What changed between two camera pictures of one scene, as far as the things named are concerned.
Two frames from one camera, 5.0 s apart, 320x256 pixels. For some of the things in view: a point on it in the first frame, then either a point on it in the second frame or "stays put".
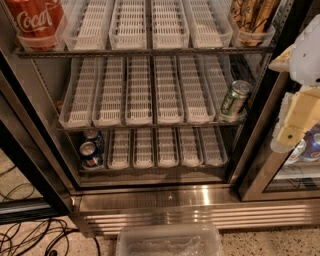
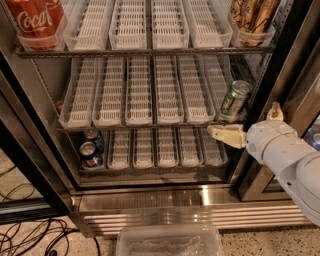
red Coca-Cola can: [36, 22] stays put
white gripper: [306, 63] to [266, 138]
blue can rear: [95, 136] stays put
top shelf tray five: [209, 23] stays put
